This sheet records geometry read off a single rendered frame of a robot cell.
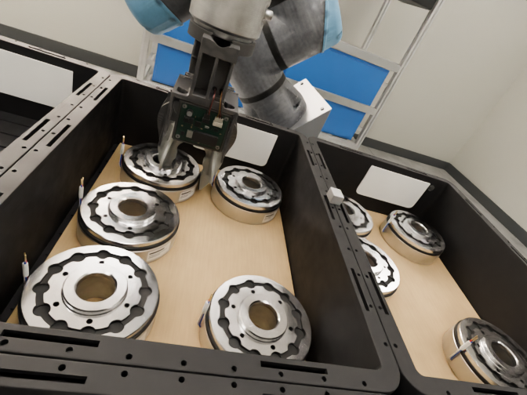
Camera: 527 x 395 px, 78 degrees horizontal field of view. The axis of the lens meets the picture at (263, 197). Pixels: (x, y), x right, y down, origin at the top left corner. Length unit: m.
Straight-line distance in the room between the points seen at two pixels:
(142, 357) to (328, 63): 2.29
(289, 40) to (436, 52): 3.16
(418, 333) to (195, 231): 0.31
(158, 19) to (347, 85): 2.10
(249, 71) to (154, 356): 0.60
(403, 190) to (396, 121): 3.25
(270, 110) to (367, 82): 1.84
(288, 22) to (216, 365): 0.61
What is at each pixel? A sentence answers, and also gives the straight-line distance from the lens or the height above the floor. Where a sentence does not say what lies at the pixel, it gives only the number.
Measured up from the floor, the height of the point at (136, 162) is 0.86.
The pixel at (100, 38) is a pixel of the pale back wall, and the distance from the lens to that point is 3.27.
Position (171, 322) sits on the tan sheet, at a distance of 0.34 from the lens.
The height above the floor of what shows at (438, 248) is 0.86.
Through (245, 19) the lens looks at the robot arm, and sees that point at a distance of 0.35.
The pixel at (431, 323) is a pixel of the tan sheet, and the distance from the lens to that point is 0.51.
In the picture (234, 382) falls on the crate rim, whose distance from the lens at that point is 0.21.
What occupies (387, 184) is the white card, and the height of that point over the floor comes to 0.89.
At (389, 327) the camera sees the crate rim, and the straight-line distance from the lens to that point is 0.29.
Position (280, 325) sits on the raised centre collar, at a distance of 0.32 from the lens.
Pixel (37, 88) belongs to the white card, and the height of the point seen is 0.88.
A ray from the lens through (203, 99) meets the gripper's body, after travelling 0.35.
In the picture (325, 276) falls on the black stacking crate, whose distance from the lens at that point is 0.34.
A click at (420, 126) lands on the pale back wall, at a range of 4.07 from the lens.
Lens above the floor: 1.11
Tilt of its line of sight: 32 degrees down
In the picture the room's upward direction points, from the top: 24 degrees clockwise
